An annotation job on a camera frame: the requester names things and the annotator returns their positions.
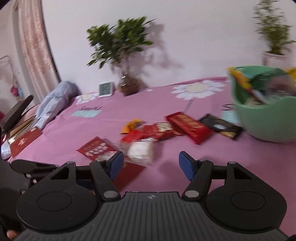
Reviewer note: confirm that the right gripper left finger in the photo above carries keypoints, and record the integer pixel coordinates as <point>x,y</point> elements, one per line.
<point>101,175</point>

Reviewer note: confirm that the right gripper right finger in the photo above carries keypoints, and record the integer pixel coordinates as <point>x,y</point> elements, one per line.
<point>200,174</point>

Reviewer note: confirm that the red square snack packet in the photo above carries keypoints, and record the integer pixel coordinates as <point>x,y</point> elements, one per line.
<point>97,150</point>

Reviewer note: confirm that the cream yellow snack pouch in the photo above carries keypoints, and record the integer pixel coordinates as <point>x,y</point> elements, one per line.
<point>139,152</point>

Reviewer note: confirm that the red chocolate bar box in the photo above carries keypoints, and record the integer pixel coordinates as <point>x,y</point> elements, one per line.
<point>194,129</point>

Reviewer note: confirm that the black snack bar packet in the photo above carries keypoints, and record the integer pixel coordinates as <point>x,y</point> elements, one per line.
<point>222,127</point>

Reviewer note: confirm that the red white snack bag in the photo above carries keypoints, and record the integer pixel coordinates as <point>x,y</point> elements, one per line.
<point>157,131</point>

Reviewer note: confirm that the yellow chip bag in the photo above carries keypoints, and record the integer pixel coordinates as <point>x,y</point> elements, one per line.
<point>242,80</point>

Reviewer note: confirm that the green clear snack bag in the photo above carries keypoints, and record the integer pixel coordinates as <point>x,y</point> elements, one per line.
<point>268,83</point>

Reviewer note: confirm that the person left hand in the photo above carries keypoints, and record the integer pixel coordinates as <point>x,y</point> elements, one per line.
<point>11,234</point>

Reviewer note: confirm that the pink floral tablecloth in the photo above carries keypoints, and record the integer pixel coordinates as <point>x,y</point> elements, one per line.
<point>89,116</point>

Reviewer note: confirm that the white digital clock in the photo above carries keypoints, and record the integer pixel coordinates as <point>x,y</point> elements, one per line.
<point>106,89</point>

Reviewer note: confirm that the light blue folded cloth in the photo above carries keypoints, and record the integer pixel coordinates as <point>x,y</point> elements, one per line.
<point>54,102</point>

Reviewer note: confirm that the green plastic bowl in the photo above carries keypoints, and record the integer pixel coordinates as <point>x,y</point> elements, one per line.
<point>273,122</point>

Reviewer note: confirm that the leafy plant in glass vase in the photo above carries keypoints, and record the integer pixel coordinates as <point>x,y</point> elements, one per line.
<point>116,45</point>

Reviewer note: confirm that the small plant in white pot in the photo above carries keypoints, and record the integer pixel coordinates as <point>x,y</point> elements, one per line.
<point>274,30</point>

